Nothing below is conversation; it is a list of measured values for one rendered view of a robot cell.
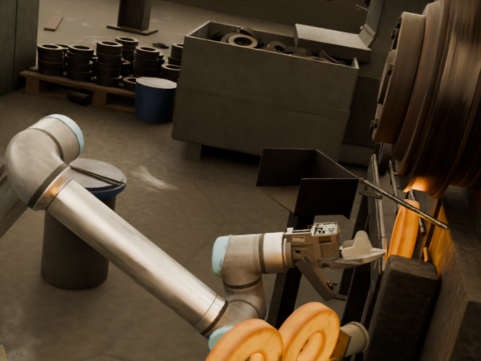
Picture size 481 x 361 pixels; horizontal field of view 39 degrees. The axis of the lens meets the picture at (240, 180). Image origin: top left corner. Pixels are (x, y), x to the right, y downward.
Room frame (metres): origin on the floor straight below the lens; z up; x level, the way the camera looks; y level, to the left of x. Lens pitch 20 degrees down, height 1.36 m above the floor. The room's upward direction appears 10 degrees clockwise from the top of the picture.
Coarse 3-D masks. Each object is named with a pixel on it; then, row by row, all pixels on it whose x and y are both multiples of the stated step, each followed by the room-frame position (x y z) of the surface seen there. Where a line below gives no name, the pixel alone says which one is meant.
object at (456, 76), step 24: (456, 0) 1.33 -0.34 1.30; (480, 0) 1.34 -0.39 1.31; (456, 24) 1.27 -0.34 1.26; (480, 24) 1.28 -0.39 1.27; (456, 48) 1.26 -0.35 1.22; (480, 48) 1.25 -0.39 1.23; (456, 72) 1.24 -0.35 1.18; (456, 96) 1.23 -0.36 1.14; (432, 120) 1.22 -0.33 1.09; (456, 120) 1.22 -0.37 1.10; (432, 144) 1.24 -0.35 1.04; (456, 144) 1.23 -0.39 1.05; (432, 168) 1.26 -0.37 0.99; (432, 192) 1.35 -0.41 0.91
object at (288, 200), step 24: (264, 168) 2.08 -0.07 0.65; (288, 168) 2.12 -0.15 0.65; (312, 168) 2.16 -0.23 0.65; (336, 168) 2.04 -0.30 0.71; (264, 192) 2.01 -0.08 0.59; (288, 192) 2.05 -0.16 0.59; (312, 192) 1.86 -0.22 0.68; (336, 192) 1.90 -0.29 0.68; (288, 216) 1.99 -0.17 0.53; (312, 216) 1.96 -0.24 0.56; (288, 288) 1.95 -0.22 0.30; (288, 312) 1.96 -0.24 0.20
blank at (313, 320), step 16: (304, 304) 1.01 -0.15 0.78; (320, 304) 1.03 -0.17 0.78; (288, 320) 0.98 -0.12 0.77; (304, 320) 0.97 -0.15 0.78; (320, 320) 1.00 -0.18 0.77; (336, 320) 1.04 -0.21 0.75; (288, 336) 0.95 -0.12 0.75; (304, 336) 0.97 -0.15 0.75; (320, 336) 1.02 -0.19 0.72; (336, 336) 1.05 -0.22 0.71; (288, 352) 0.95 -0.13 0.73; (304, 352) 1.03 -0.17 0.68; (320, 352) 1.02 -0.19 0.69
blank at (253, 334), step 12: (240, 324) 0.89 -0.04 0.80; (252, 324) 0.89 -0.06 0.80; (264, 324) 0.90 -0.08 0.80; (228, 336) 0.87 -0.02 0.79; (240, 336) 0.86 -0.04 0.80; (252, 336) 0.87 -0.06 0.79; (264, 336) 0.89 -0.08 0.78; (276, 336) 0.92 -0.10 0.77; (216, 348) 0.85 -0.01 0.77; (228, 348) 0.85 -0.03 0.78; (240, 348) 0.86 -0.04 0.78; (252, 348) 0.88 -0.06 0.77; (264, 348) 0.90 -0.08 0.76; (276, 348) 0.92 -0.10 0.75; (216, 360) 0.84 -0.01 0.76; (228, 360) 0.84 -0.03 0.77; (240, 360) 0.86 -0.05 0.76; (252, 360) 0.92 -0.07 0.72; (264, 360) 0.91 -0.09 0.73; (276, 360) 0.93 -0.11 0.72
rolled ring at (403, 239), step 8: (408, 200) 1.47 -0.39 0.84; (400, 208) 1.50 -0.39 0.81; (400, 216) 1.50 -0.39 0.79; (408, 216) 1.40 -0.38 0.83; (416, 216) 1.40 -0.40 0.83; (400, 224) 1.51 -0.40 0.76; (408, 224) 1.38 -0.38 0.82; (416, 224) 1.38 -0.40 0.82; (392, 232) 1.53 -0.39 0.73; (400, 232) 1.39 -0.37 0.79; (408, 232) 1.37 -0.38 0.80; (416, 232) 1.37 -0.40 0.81; (392, 240) 1.50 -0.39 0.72; (400, 240) 1.37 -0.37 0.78; (408, 240) 1.36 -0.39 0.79; (392, 248) 1.49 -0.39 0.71; (400, 248) 1.36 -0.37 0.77; (408, 248) 1.36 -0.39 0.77; (408, 256) 1.35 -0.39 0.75
